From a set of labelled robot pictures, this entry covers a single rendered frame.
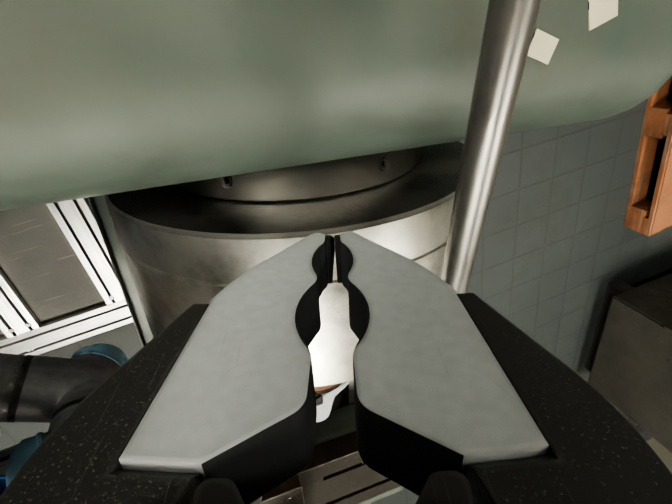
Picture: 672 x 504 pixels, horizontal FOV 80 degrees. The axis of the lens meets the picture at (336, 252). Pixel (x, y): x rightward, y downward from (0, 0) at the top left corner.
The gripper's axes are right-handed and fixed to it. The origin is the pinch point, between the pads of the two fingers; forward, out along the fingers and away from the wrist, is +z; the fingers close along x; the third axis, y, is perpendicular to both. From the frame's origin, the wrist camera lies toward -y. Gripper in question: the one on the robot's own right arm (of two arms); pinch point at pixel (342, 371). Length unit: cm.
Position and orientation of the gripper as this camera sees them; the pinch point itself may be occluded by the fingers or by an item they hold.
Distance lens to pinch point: 52.7
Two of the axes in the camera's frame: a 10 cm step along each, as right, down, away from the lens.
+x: 3.4, 4.5, -8.2
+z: 9.4, -1.8, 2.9
